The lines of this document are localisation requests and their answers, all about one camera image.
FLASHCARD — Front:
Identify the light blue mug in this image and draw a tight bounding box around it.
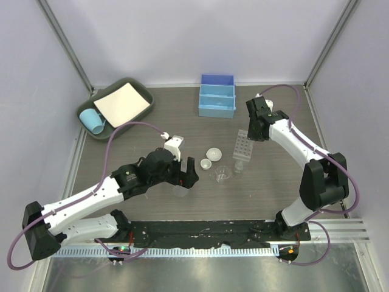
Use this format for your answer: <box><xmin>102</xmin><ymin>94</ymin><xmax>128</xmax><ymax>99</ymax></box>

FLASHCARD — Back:
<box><xmin>79</xmin><ymin>108</ymin><xmax>106</xmax><ymax>135</ymax></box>

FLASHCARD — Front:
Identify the large white ceramic bowl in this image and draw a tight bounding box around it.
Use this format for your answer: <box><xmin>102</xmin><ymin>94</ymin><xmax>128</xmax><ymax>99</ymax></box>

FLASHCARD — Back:
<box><xmin>206</xmin><ymin>147</ymin><xmax>222</xmax><ymax>162</ymax></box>

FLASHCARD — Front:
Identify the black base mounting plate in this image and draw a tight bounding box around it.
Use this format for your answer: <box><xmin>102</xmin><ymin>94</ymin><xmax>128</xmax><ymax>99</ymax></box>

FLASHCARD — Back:
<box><xmin>100</xmin><ymin>220</ymin><xmax>311</xmax><ymax>249</ymax></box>

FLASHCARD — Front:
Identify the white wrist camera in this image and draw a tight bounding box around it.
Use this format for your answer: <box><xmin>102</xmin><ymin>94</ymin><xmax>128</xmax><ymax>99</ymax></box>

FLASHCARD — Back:
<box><xmin>160</xmin><ymin>132</ymin><xmax>184</xmax><ymax>161</ymax></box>
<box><xmin>256</xmin><ymin>93</ymin><xmax>274</xmax><ymax>111</ymax></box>

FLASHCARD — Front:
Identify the white slotted cable duct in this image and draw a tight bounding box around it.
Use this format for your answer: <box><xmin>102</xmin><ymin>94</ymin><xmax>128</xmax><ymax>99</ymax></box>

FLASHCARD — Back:
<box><xmin>52</xmin><ymin>245</ymin><xmax>279</xmax><ymax>258</ymax></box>

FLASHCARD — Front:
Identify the clear glass beaker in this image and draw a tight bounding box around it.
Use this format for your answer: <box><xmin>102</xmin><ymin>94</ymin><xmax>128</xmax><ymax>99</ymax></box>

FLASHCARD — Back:
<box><xmin>211</xmin><ymin>165</ymin><xmax>231</xmax><ymax>184</ymax></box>

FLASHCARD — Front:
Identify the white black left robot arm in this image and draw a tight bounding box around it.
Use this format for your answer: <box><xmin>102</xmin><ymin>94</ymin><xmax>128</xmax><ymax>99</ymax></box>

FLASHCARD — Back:
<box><xmin>22</xmin><ymin>148</ymin><xmax>199</xmax><ymax>261</ymax></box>

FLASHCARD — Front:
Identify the clear test tube rack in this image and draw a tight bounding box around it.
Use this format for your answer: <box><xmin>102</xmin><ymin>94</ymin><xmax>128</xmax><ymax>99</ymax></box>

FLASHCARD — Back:
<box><xmin>233</xmin><ymin>130</ymin><xmax>254</xmax><ymax>162</ymax></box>

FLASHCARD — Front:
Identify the aluminium rail profile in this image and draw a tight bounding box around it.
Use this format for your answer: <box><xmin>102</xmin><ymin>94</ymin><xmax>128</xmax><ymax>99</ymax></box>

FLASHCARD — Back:
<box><xmin>306</xmin><ymin>218</ymin><xmax>371</xmax><ymax>244</ymax></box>

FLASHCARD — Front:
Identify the small clear glass bottle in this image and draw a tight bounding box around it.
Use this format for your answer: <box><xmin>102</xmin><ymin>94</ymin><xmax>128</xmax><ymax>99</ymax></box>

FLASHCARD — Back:
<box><xmin>233</xmin><ymin>160</ymin><xmax>244</xmax><ymax>178</ymax></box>

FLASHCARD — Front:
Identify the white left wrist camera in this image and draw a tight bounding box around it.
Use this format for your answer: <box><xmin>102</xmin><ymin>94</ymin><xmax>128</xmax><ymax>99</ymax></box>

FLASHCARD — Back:
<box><xmin>160</xmin><ymin>132</ymin><xmax>184</xmax><ymax>161</ymax></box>

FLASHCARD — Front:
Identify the white square plate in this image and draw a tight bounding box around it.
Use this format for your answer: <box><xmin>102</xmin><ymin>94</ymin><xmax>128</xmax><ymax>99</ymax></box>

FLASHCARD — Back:
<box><xmin>94</xmin><ymin>83</ymin><xmax>150</xmax><ymax>128</ymax></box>

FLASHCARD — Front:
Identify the dark green plastic tray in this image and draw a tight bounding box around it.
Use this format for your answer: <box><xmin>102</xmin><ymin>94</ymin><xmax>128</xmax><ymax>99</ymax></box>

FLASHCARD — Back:
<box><xmin>75</xmin><ymin>77</ymin><xmax>155</xmax><ymax>142</ymax></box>

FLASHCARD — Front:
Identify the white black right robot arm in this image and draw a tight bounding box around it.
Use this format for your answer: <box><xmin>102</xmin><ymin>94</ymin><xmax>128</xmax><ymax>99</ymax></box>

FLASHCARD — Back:
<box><xmin>246</xmin><ymin>95</ymin><xmax>349</xmax><ymax>240</ymax></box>

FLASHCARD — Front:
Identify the small white ceramic bowl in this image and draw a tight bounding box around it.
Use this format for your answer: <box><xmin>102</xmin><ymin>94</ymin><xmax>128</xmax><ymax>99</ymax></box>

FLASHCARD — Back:
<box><xmin>200</xmin><ymin>158</ymin><xmax>212</xmax><ymax>170</ymax></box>

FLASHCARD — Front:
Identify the blue tiered organizer box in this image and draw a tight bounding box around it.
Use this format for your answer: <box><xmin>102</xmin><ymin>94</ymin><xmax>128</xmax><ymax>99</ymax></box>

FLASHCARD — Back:
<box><xmin>198</xmin><ymin>74</ymin><xmax>236</xmax><ymax>119</ymax></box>

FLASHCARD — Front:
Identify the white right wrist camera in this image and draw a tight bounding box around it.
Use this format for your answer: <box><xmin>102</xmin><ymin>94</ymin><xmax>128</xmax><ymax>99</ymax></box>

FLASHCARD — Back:
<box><xmin>256</xmin><ymin>93</ymin><xmax>274</xmax><ymax>111</ymax></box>

